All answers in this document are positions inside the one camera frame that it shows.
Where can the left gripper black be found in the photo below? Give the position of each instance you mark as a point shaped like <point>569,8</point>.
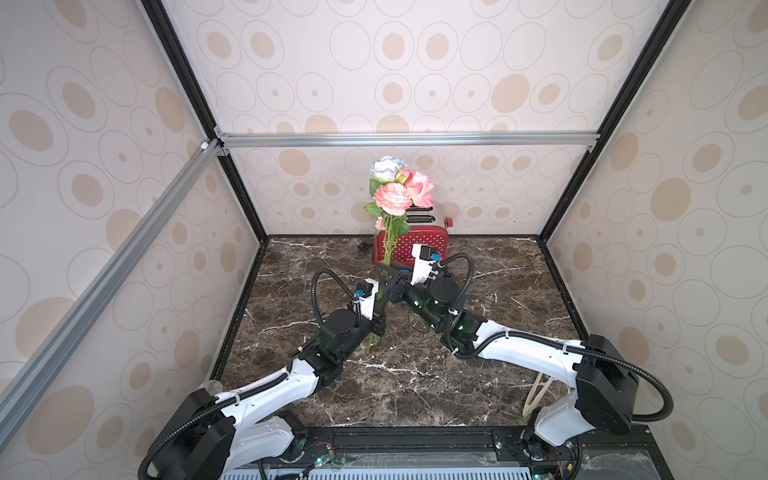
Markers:
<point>380,315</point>

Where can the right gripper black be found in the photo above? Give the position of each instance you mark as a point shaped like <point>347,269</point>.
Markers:
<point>405,290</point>

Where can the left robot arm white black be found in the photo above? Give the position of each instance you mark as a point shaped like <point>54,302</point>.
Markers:
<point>212,434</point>

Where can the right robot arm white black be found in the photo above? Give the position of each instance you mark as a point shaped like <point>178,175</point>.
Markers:
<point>606,393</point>

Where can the red polka dot toaster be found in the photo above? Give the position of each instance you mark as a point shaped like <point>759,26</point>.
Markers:
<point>420,240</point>

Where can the wooden spatula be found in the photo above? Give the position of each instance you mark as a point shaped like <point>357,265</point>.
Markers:
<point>535,395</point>

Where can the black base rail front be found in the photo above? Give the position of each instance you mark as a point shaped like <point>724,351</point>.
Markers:
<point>466,453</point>

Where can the silver aluminium rail back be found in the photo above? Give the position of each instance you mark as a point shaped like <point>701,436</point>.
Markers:
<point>425,139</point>

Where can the silver aluminium rail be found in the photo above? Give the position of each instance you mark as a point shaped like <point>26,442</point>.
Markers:
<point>425,139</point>
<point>40,371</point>

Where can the black corner frame post left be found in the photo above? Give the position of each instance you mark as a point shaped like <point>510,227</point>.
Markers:
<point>171,44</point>

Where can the black corner frame post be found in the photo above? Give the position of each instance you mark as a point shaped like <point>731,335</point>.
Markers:
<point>651,50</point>
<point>171,44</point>

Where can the silver aluminium rail left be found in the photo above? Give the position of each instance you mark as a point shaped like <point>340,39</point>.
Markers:
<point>40,371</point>

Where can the black corner frame post right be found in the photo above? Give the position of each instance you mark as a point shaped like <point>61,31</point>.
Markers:
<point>651,50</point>

